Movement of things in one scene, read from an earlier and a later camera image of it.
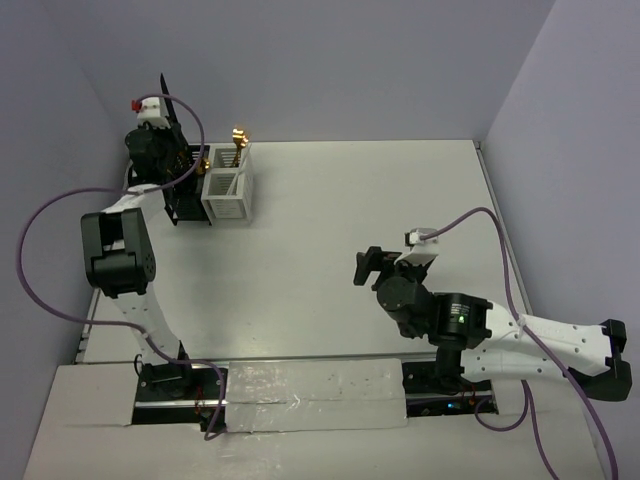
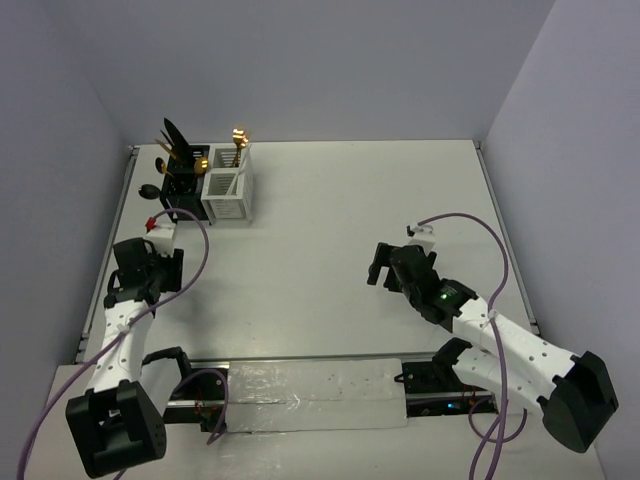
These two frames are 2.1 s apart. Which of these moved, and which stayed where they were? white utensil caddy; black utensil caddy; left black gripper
Moved: left black gripper
Stayed: black utensil caddy; white utensil caddy
